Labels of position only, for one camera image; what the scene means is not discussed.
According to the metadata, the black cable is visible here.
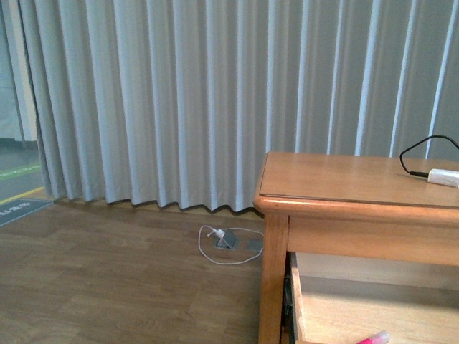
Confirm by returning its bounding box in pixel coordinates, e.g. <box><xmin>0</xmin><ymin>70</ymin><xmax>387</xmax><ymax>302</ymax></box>
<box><xmin>399</xmin><ymin>135</ymin><xmax>459</xmax><ymax>178</ymax></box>

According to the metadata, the grey pleated curtain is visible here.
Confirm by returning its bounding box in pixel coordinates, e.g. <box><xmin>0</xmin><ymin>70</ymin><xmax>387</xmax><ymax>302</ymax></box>
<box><xmin>20</xmin><ymin>1</ymin><xmax>458</xmax><ymax>211</ymax></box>

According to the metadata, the wooden nightstand cabinet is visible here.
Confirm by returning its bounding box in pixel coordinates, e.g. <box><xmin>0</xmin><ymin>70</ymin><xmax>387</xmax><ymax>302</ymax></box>
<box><xmin>253</xmin><ymin>152</ymin><xmax>458</xmax><ymax>343</ymax></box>

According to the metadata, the closed floor socket cover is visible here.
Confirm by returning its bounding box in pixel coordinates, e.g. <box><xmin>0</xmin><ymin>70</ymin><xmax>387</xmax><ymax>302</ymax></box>
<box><xmin>245</xmin><ymin>239</ymin><xmax>263</xmax><ymax>252</ymax></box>

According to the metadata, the open floor socket box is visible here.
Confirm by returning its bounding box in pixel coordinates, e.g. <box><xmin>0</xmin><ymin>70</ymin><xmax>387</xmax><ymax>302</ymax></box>
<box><xmin>214</xmin><ymin>229</ymin><xmax>238</xmax><ymax>250</ymax></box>

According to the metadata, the dark floor sign mat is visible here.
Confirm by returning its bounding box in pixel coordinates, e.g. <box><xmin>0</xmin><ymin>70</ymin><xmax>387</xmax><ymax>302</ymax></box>
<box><xmin>1</xmin><ymin>199</ymin><xmax>53</xmax><ymax>226</ymax></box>

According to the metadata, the white adapter box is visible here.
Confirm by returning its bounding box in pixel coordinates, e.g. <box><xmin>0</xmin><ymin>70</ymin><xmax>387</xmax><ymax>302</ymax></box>
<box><xmin>427</xmin><ymin>168</ymin><xmax>459</xmax><ymax>188</ymax></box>

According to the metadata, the white charger plug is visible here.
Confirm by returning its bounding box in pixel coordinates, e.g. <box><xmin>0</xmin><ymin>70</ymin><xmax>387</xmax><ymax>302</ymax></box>
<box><xmin>207</xmin><ymin>229</ymin><xmax>225</xmax><ymax>239</ymax></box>

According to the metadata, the white charger cable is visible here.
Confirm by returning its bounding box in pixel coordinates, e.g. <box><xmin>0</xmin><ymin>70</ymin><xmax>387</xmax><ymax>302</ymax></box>
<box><xmin>198</xmin><ymin>225</ymin><xmax>265</xmax><ymax>267</ymax></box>

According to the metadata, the pink marker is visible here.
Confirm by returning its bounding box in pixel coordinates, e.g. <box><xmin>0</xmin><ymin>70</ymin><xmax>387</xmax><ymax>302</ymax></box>
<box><xmin>357</xmin><ymin>330</ymin><xmax>390</xmax><ymax>344</ymax></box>

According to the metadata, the wooden drawer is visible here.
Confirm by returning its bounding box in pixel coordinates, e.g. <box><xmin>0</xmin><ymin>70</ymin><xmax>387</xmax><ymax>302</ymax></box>
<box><xmin>283</xmin><ymin>252</ymin><xmax>458</xmax><ymax>343</ymax></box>

